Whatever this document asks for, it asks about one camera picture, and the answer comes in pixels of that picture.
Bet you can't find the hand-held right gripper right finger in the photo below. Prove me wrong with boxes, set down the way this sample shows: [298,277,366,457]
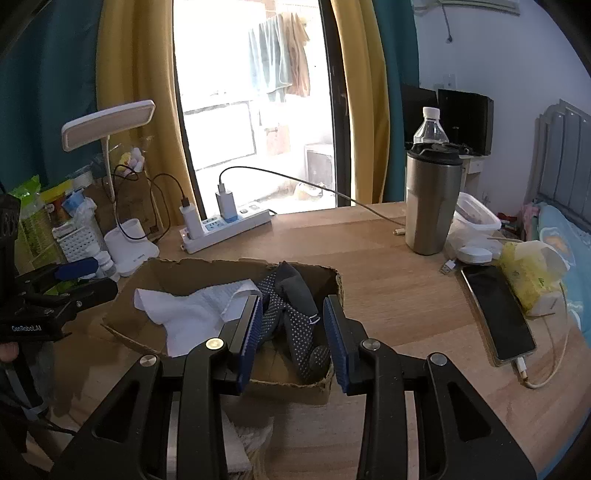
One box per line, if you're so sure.
[322,294,539,480]

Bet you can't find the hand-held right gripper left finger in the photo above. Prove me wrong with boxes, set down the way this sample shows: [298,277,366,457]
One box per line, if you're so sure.
[48,294,264,480]

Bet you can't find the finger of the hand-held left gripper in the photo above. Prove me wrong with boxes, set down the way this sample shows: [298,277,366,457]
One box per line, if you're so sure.
[25,278,120,324]
[16,257,100,296]

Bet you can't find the brown cardboard box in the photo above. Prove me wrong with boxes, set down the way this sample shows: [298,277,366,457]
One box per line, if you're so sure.
[100,257,345,408]

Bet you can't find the white striped towel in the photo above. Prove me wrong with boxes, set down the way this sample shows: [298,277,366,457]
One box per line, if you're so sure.
[167,405,274,477]

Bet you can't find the white perforated basket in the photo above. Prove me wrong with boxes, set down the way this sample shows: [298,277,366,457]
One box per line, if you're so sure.
[52,220,105,274]

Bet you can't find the dark grey dotted socks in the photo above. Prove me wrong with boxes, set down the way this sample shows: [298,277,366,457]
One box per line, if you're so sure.
[255,261,334,385]

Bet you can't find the green pack of paper cups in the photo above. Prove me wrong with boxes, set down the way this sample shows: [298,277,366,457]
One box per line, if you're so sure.
[8,174,57,274]

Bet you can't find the white waffle cloth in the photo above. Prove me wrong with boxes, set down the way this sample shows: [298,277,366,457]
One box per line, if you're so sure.
[133,279,262,359]

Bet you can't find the brown paper bag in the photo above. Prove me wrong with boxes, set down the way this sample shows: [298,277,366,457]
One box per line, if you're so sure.
[84,179,161,237]

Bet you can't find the clear bag of small toys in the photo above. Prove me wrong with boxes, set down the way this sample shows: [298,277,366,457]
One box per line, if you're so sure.
[117,147,147,177]

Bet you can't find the white power strip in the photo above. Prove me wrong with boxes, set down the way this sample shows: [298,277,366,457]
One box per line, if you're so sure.
[178,207,273,254]

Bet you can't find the white desk lamp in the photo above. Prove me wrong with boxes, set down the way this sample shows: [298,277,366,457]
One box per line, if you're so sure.
[61,99,160,278]

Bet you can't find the white round device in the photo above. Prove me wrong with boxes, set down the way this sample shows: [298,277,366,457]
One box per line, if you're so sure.
[457,246,495,265]

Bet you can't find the black smartphone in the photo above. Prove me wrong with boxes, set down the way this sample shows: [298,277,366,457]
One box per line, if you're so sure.
[460,263,539,368]

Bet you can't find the stainless steel tumbler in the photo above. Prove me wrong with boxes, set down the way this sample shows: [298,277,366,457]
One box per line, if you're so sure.
[404,142,464,256]

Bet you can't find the teal curtain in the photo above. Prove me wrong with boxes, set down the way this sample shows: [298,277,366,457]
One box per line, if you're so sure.
[0,0,108,197]
[368,0,422,205]

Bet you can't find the clear plastic food container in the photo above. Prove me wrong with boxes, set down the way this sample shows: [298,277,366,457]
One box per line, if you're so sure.
[444,191,502,260]

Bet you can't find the yellow tissue pack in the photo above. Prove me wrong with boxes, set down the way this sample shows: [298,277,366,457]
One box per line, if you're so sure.
[500,239,572,318]

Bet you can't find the white side cabinet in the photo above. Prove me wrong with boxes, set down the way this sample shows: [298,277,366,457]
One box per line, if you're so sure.
[459,154,486,205]

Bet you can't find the yellow curtain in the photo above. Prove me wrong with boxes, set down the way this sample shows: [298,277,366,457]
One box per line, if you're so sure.
[94,0,198,232]
[329,0,392,205]

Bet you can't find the clear plastic water bottle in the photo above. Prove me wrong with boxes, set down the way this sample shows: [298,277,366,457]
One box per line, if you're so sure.
[413,106,450,148]

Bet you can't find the blue printed bedding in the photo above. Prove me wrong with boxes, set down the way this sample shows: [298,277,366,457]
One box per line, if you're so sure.
[537,204,591,326]

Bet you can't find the black monitor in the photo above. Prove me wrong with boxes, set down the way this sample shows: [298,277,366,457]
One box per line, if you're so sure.
[400,83,495,158]

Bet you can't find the hanging teal towel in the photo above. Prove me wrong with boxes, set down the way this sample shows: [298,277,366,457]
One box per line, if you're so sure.
[248,15,294,103]

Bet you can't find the hanging orange towel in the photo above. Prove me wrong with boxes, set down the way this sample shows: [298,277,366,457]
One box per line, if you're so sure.
[281,11,311,98]

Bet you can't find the grey bed headboard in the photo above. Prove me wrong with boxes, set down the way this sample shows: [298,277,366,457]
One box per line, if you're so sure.
[523,98,591,214]

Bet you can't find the white air conditioner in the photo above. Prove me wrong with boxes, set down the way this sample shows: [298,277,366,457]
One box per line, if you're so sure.
[410,0,521,16]

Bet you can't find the white charger with black cable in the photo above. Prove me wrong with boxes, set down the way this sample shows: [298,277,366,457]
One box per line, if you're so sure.
[180,198,204,239]

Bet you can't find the black charging cable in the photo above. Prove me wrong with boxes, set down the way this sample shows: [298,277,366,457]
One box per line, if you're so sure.
[112,161,191,241]

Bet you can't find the white charger with grey cable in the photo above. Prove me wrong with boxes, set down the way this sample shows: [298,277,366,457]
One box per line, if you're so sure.
[214,182,239,219]

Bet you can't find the grey charging cable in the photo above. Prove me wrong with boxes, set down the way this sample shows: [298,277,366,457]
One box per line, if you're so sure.
[219,167,408,235]

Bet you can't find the white phone cable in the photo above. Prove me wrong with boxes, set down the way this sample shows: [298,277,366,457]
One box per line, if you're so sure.
[512,277,572,391]

